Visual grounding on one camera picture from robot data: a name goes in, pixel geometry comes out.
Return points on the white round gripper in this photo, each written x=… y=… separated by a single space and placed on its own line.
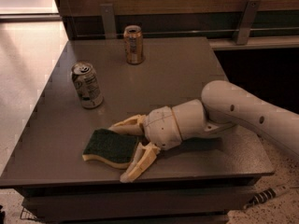
x=161 y=127

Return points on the green and yellow sponge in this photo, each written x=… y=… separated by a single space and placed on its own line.
x=114 y=149

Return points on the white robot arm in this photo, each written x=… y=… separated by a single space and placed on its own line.
x=222 y=106

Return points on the white green soda can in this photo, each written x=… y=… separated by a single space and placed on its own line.
x=85 y=81

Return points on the orange soda can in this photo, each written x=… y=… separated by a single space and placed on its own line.
x=133 y=44

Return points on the grey drawer cabinet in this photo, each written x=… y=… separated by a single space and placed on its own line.
x=199 y=181

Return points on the black white striped tool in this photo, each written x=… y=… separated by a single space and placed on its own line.
x=266 y=195

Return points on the horizontal metal rail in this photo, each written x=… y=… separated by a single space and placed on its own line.
x=214 y=34

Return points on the left metal bracket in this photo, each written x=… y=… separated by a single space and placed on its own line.
x=108 y=20

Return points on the metal bracket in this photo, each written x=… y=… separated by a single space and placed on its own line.
x=108 y=20
x=247 y=19

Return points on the right metal bracket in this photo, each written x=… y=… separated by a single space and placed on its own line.
x=247 y=19

